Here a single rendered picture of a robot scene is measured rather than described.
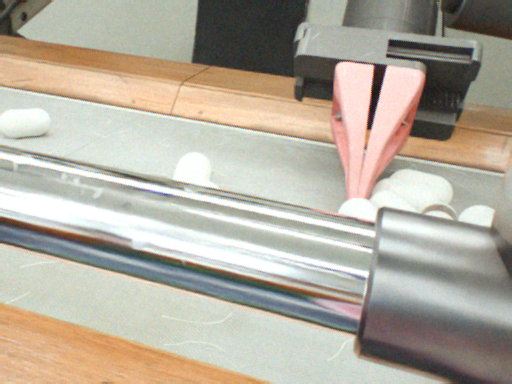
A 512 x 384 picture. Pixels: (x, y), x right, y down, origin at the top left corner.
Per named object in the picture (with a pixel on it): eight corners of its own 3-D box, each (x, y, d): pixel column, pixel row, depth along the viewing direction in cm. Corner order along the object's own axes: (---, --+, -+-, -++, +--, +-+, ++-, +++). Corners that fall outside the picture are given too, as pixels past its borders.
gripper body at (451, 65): (483, 67, 32) (492, -32, 35) (291, 44, 34) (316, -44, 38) (455, 133, 37) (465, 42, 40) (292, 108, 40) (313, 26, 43)
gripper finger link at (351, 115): (465, 200, 28) (479, 46, 32) (311, 172, 30) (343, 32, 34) (437, 253, 33) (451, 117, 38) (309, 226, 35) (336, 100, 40)
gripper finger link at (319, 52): (410, 190, 28) (431, 42, 33) (264, 163, 30) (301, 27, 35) (392, 243, 34) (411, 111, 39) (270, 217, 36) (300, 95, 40)
